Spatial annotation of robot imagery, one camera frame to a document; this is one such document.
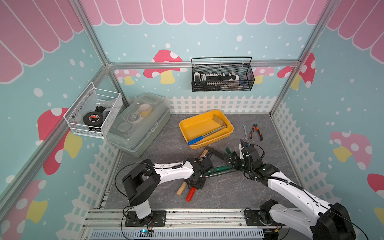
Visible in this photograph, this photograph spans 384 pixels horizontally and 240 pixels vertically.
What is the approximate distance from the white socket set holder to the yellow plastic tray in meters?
0.29

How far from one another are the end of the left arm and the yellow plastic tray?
0.25 metres

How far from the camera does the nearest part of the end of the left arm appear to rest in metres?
0.63

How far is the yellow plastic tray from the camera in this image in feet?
3.27
